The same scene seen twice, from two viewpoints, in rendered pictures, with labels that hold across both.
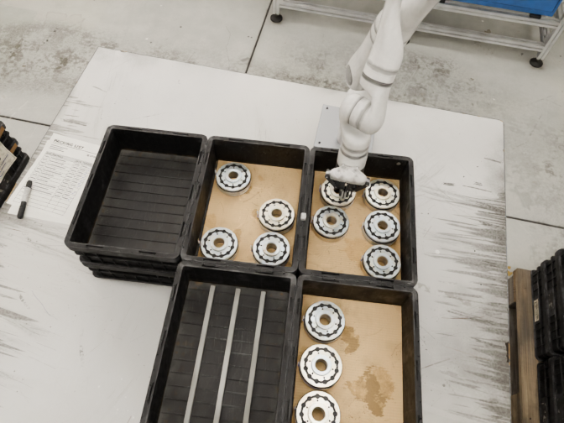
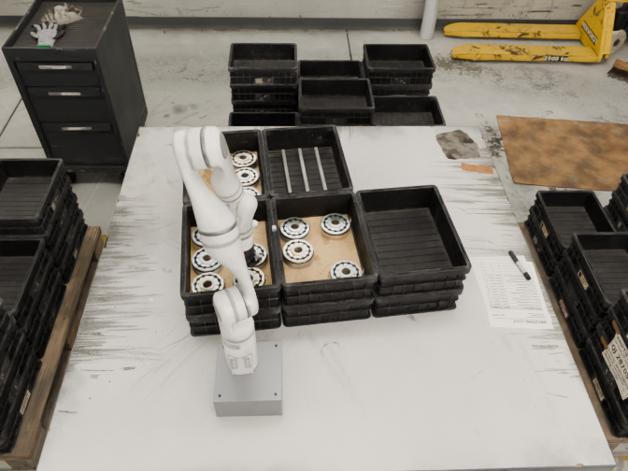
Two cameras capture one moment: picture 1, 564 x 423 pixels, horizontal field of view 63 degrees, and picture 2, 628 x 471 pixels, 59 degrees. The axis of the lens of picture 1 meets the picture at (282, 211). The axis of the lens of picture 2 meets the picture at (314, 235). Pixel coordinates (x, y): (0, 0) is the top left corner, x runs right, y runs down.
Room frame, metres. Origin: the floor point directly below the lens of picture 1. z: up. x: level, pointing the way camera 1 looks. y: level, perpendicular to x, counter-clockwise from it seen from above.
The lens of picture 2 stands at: (1.84, -0.21, 2.24)
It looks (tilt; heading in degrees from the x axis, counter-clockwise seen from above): 47 degrees down; 167
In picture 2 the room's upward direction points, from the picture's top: 2 degrees clockwise
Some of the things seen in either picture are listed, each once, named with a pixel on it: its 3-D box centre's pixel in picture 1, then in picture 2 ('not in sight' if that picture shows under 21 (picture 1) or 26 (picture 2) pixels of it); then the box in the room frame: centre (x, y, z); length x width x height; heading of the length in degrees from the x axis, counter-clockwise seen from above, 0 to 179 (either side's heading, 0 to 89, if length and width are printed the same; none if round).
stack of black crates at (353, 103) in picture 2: not in sight; (333, 126); (-0.69, 0.46, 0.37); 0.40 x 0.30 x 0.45; 81
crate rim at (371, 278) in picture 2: (249, 201); (321, 236); (0.64, 0.09, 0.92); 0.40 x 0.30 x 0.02; 177
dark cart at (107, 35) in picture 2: not in sight; (89, 95); (-1.11, -0.89, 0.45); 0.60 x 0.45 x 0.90; 171
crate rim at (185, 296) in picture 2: (359, 212); (228, 245); (0.62, -0.21, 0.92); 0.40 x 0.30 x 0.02; 177
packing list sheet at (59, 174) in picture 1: (58, 176); (511, 290); (0.81, 0.75, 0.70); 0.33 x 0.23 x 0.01; 171
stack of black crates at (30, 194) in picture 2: not in sight; (34, 222); (-0.18, -1.09, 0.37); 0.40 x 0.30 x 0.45; 171
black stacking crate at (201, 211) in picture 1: (250, 210); (321, 247); (0.64, 0.09, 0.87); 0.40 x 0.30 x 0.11; 177
